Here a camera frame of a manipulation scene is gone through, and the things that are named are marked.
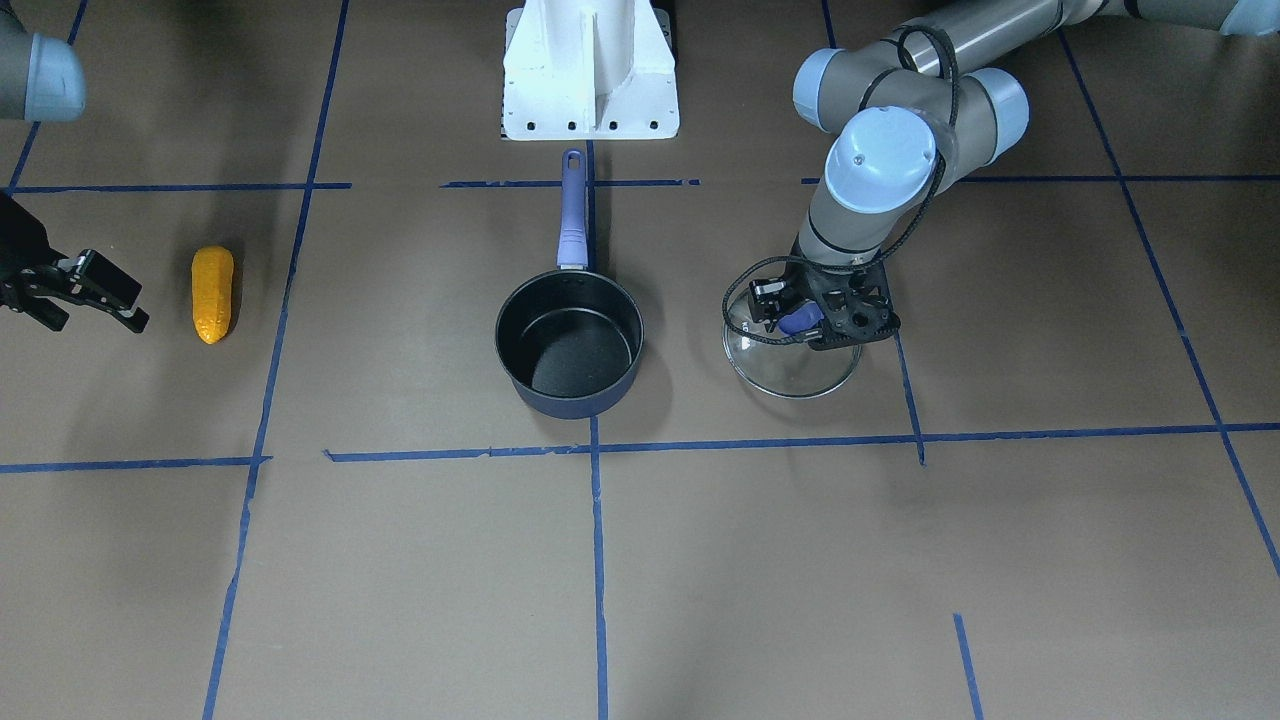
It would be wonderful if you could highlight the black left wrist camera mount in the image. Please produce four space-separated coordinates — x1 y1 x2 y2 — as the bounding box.
806 265 901 351

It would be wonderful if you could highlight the glass pot lid purple knob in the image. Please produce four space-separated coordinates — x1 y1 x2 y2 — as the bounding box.
722 329 863 398

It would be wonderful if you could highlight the purple black saucepan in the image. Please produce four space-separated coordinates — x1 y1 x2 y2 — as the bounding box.
494 149 645 420

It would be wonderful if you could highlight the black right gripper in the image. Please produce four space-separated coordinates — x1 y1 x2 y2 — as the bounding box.
1 193 150 334

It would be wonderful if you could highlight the yellow corn cob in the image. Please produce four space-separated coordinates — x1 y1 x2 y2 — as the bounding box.
189 245 236 345

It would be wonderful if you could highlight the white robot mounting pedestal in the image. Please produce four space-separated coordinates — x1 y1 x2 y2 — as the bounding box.
500 1 681 142

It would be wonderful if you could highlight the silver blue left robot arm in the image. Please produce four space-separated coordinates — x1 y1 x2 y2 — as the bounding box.
724 1 1277 348

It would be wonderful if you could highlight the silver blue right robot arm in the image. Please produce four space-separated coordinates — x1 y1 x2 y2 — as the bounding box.
1 1 148 333

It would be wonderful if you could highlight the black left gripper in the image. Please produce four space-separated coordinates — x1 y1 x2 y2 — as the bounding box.
750 255 886 331

